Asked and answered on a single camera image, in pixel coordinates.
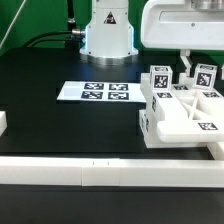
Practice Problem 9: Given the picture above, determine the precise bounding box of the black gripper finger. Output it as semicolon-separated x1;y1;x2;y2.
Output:
180;49;192;77

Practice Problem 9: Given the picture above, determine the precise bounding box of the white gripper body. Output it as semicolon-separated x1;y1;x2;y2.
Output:
141;0;224;50

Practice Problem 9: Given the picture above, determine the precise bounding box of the white chair back frame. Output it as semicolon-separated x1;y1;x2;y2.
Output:
140;73;224;143

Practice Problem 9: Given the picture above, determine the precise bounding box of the white chair seat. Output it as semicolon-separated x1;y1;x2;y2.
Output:
139;109;208;149

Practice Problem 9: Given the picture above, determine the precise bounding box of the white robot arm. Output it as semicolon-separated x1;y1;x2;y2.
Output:
140;0;224;75

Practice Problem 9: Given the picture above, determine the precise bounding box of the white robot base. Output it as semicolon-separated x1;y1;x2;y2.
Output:
80;0;138;65

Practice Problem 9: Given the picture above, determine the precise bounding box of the white part at left edge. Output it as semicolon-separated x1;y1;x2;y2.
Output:
0;111;7;136

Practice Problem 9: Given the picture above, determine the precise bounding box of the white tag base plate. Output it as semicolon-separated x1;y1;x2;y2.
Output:
57;81;145;103

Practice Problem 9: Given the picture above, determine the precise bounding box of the black cable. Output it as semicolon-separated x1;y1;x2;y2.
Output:
23;29;86;48

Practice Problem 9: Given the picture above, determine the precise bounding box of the white obstacle fence wall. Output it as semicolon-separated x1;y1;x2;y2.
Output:
0;142;224;188

